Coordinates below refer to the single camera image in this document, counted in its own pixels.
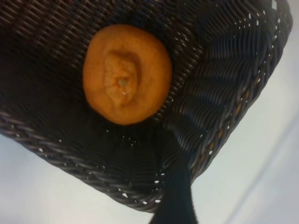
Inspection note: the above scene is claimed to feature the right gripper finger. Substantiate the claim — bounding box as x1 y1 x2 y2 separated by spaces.
150 163 199 224

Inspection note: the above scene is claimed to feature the dark brown woven basket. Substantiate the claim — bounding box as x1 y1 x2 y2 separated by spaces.
0 0 294 214

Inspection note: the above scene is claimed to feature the orange fruit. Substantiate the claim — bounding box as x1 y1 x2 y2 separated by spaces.
83 24 173 126

